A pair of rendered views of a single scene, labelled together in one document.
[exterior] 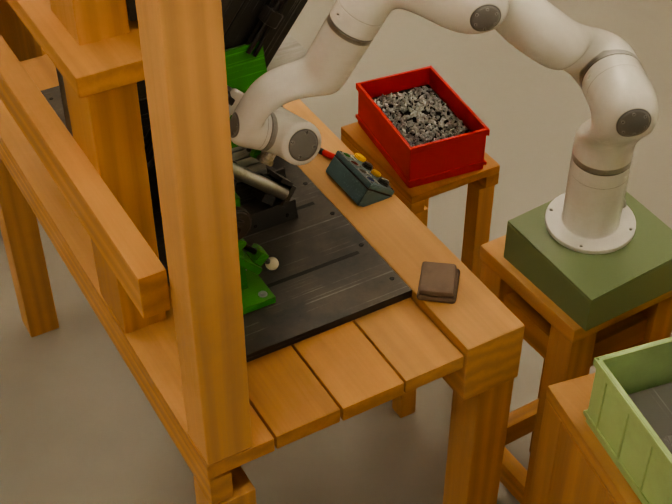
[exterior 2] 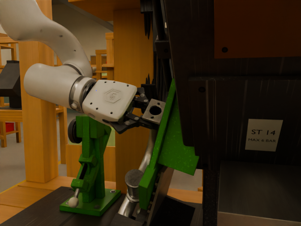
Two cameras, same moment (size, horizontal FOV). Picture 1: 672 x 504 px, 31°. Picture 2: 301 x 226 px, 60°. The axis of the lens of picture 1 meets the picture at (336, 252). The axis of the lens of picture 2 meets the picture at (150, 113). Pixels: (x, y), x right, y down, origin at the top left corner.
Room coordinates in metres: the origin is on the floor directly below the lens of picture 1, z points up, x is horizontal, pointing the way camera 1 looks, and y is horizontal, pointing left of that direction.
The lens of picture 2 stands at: (2.47, -0.19, 1.26)
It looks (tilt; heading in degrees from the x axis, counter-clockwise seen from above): 6 degrees down; 136
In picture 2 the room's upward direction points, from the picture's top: straight up
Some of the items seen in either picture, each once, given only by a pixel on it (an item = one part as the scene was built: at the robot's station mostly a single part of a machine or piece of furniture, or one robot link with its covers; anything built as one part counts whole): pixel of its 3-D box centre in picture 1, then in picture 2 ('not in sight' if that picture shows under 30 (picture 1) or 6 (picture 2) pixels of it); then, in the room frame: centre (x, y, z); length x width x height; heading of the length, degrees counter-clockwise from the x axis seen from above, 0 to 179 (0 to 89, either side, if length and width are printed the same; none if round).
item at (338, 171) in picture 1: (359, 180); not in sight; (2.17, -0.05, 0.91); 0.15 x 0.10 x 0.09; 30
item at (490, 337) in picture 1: (313, 170); not in sight; (2.32, 0.06, 0.83); 1.50 x 0.14 x 0.15; 30
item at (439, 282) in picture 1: (438, 281); not in sight; (1.82, -0.21, 0.91); 0.10 x 0.08 x 0.03; 170
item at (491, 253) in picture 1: (582, 267); not in sight; (1.96, -0.54, 0.83); 0.32 x 0.32 x 0.04; 32
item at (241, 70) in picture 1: (238, 87); (182, 131); (2.15, 0.21, 1.17); 0.13 x 0.12 x 0.20; 30
